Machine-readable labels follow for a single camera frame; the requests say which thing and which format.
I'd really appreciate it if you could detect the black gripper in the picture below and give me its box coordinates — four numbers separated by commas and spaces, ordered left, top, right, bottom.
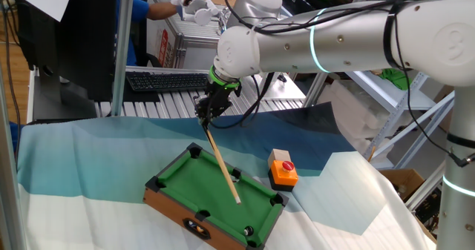
194, 85, 243, 128

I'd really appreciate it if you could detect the wooden pool cue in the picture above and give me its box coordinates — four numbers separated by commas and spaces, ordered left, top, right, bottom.
202, 123, 242, 205

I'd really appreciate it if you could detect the bare person forearm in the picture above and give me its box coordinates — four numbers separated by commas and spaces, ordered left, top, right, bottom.
146, 1, 179, 21

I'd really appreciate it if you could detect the mini green pool table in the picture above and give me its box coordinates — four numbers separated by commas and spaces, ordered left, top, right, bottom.
142, 142, 290, 250

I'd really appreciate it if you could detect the black keyboard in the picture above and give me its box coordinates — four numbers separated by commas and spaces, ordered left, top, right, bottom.
125, 71, 209, 93

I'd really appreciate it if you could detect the black desk mat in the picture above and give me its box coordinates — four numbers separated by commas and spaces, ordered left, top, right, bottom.
122, 79, 161, 103

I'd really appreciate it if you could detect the black office chair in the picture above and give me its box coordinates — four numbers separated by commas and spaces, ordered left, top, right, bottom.
139, 53, 163, 68

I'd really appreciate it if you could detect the red white sign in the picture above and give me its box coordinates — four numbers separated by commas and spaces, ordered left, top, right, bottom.
157, 29, 170, 68

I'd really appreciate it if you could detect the plain wooden block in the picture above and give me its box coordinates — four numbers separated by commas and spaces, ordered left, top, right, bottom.
267, 148, 292, 168

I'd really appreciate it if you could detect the orange emergency button box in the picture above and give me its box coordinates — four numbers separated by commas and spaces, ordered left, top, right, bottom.
267, 159, 300, 192

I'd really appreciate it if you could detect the white handheld device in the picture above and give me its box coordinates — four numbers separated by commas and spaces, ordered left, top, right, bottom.
169, 0, 223, 27

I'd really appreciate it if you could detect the blue white tablecloth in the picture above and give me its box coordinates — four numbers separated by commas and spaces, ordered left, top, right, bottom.
16, 101, 437, 250

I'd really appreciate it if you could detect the person in blue shirt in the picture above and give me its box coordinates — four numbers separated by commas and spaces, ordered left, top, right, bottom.
114, 0, 150, 68

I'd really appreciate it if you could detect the black computer monitor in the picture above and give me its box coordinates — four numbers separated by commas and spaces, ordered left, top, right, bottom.
16, 0, 118, 121

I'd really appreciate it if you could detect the white metal shelf rack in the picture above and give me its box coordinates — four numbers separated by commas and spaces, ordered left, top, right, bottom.
344, 70, 456, 169

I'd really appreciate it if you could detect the green object on shelf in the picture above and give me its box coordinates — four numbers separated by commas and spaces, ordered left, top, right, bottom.
378, 68, 413, 91

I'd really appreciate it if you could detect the brown cardboard box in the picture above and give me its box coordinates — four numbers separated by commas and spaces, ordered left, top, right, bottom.
378, 168, 426, 203

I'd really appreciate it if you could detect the green flange ring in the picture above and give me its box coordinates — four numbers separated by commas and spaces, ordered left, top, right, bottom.
208, 66, 241, 90

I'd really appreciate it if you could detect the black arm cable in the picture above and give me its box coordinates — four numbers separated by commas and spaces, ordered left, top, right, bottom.
207, 0, 475, 168

